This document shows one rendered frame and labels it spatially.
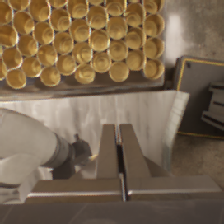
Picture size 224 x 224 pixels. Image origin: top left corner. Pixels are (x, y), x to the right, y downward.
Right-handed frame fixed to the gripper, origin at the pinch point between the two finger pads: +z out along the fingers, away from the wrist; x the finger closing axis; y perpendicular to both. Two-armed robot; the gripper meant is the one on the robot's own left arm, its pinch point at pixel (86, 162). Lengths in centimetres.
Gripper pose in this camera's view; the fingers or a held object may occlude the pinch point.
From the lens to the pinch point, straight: 62.7
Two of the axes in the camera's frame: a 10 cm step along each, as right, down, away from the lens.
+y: -3.6, -7.6, 5.4
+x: -8.7, 4.8, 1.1
